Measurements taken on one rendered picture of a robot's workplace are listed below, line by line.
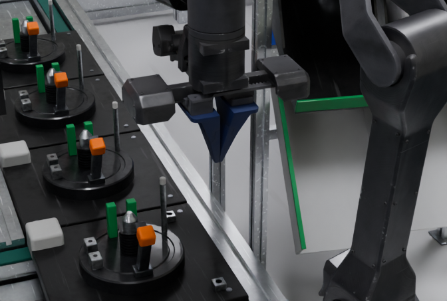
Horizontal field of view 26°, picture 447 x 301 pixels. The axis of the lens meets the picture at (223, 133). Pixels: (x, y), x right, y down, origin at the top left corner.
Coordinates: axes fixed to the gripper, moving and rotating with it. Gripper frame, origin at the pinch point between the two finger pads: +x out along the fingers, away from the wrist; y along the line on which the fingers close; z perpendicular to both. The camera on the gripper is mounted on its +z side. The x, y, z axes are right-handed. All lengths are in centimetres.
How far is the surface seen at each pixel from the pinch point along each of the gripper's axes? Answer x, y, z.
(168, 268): 26.4, 1.6, 13.8
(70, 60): 29, -2, 89
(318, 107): 6.0, -18.0, 12.2
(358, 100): 5.3, -22.8, 11.0
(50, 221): 26.4, 13.5, 30.2
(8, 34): 34, 5, 120
